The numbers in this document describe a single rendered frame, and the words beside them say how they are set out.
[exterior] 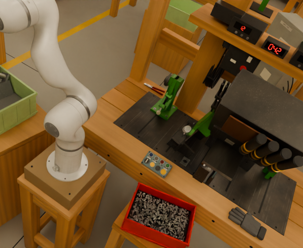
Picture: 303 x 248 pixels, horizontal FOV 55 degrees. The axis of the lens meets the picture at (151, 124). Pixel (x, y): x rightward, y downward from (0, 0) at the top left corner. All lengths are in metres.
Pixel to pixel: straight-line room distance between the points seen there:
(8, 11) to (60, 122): 0.38
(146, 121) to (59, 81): 0.84
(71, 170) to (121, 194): 1.16
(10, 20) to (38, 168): 0.71
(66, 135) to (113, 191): 1.47
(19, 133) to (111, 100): 0.58
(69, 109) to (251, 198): 1.11
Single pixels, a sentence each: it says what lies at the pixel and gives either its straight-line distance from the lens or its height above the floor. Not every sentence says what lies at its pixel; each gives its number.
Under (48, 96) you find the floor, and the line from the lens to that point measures 3.16.
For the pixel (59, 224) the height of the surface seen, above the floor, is 0.70.
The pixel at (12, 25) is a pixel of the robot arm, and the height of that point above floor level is 1.63.
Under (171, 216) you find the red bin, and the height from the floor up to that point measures 0.89.
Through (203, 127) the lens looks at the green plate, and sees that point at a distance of 1.56.
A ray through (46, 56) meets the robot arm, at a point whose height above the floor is 1.53.
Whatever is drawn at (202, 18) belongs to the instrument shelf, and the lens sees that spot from 1.61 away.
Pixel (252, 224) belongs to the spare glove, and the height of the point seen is 0.92.
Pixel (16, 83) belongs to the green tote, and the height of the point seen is 0.92.
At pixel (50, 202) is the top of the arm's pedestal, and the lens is 1.47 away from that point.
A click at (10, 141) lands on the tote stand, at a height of 0.79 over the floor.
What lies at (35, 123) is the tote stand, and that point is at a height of 0.79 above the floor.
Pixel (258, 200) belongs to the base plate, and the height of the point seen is 0.90.
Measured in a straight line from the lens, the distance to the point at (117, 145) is 1.63.
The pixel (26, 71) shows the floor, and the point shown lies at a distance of 3.45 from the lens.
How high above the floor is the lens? 2.15
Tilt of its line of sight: 44 degrees down
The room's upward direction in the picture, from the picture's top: 22 degrees clockwise
